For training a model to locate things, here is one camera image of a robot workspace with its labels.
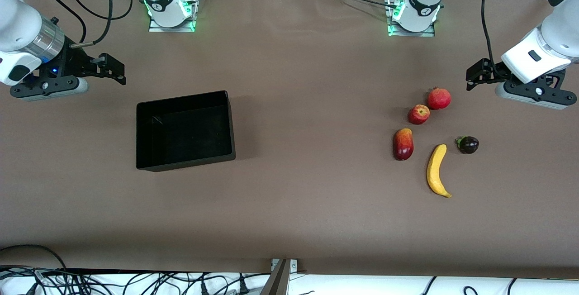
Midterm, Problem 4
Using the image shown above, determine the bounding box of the yellow banana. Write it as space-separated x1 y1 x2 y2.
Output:
427 144 452 198

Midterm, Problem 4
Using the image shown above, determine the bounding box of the red yellow apple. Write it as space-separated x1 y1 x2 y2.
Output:
408 104 431 125

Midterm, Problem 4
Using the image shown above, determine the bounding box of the red pomegranate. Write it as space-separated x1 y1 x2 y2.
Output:
427 87 452 110

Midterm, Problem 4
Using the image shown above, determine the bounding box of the dark camera stand bar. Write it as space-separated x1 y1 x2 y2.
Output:
259 259 290 295

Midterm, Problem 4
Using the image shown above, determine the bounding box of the dark purple eggplant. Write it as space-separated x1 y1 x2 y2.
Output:
456 136 479 154

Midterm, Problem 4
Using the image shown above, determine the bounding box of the red yellow mango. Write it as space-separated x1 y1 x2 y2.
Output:
393 128 414 161

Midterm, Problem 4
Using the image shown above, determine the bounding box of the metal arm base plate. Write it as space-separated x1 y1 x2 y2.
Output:
148 0 196 33
387 0 436 38

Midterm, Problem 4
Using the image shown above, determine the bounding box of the black cable with metal plug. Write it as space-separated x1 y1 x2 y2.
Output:
70 0 114 49

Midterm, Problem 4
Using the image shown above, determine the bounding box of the brown table cover sheet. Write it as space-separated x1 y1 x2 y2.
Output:
0 0 579 280

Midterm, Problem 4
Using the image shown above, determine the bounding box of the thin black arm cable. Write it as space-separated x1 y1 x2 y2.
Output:
45 0 87 44
68 0 134 21

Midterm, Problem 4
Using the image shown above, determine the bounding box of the black rectangular plastic box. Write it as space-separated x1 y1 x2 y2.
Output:
136 90 236 172

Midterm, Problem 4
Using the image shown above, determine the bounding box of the small metal bracket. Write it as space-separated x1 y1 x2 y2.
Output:
271 259 298 272

